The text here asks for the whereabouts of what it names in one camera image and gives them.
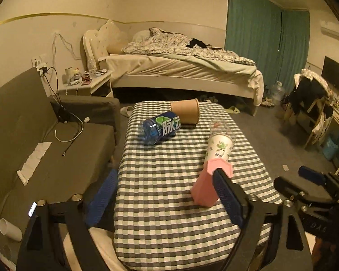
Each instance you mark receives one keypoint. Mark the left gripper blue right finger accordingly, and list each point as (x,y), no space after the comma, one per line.
(232,197)

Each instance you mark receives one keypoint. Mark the green curtain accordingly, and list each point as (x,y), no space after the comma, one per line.
(275,38)

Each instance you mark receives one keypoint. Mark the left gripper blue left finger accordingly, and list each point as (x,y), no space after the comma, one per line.
(97,206)

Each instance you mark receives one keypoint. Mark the clear plastic cup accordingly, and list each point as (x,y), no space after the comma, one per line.
(219,126)

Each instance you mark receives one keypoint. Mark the large clear water jug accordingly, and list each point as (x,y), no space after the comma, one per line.
(277,93)

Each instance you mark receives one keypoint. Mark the white bedside table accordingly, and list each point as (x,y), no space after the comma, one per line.
(99,86)

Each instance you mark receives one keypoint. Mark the beige bed sheet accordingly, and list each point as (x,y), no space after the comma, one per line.
(187,73)

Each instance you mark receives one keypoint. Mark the patterned quilt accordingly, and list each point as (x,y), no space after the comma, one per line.
(165,42)

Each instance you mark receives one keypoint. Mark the white bed frame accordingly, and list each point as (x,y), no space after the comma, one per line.
(109,39)

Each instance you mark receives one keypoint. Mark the white paper cup green print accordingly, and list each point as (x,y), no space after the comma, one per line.
(219,145)

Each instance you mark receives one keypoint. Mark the green slipper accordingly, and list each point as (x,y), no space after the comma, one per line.
(233,110)

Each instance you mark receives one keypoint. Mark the blue labelled water bottle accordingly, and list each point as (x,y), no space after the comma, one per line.
(158,128)

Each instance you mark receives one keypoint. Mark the white paper cup on sofa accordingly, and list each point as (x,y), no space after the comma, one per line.
(10,230)

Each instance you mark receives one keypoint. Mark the brown kraft paper cup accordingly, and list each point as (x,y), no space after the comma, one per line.
(187,110)

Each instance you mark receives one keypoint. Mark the dark grey sofa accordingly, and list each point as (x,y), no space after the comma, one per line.
(49,149)

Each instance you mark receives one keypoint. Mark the pink hexagonal cup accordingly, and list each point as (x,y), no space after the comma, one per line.
(203,191)

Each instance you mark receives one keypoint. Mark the chair with clothes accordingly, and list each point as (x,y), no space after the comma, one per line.
(311,96)

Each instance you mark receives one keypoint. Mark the grey checked tablecloth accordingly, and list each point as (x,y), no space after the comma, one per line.
(157,224)

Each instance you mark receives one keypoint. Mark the white paper on sofa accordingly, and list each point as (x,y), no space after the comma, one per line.
(30,165)

